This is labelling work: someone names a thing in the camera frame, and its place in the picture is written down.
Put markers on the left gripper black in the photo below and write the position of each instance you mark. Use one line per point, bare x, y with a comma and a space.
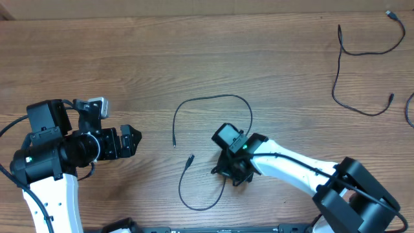
112, 152

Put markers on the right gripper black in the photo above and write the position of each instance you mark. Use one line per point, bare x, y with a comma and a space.
224, 169

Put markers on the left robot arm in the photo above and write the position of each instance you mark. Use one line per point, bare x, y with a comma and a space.
49, 181

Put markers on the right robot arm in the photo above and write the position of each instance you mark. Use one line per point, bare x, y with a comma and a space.
347, 195

